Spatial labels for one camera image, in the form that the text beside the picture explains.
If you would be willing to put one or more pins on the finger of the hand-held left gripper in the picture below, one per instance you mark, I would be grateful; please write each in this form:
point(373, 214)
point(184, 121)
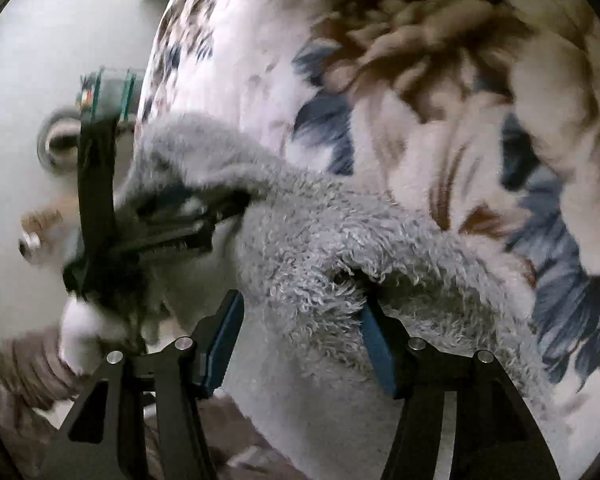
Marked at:
point(180, 245)
point(195, 212)

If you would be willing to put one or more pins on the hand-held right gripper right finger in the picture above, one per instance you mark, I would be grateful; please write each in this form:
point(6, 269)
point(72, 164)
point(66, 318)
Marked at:
point(377, 347)

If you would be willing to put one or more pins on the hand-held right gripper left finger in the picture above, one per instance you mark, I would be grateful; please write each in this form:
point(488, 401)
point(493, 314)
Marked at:
point(224, 347)

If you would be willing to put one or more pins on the grey fleece pants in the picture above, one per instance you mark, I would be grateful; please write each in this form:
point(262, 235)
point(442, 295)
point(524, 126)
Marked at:
point(305, 260)

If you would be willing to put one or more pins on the brown cloth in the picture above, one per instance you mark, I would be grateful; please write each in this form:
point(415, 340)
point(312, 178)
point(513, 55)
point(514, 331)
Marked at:
point(240, 440)

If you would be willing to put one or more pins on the floral printed blanket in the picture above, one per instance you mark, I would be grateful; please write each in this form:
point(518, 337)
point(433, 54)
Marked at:
point(430, 110)

